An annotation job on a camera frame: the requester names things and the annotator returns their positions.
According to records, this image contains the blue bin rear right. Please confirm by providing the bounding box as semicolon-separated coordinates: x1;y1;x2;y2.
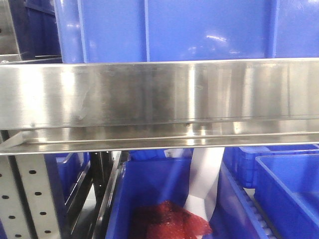
223;144;319;189

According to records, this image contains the blue bin with red mesh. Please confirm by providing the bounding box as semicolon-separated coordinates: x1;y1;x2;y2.
105;158;220;239

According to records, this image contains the blue bin lower right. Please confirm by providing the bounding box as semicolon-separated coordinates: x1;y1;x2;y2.
254;154;319;239

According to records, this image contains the stainless steel shelf beam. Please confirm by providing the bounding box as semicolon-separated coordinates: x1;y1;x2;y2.
0;58;319;155

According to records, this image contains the blue crate lower left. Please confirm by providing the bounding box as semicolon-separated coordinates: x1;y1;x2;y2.
55;152;90;202

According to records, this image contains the white paper sheet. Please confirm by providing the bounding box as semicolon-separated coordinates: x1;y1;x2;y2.
184;147;225;221

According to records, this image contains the perforated steel shelf post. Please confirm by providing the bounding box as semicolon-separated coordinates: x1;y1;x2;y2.
0;154;70;239

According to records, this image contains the red mesh bag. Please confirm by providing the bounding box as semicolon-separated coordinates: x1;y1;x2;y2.
128;201;212;239

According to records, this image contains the large blue crate upper shelf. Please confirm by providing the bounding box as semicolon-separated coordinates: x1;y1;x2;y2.
54;0;319;63

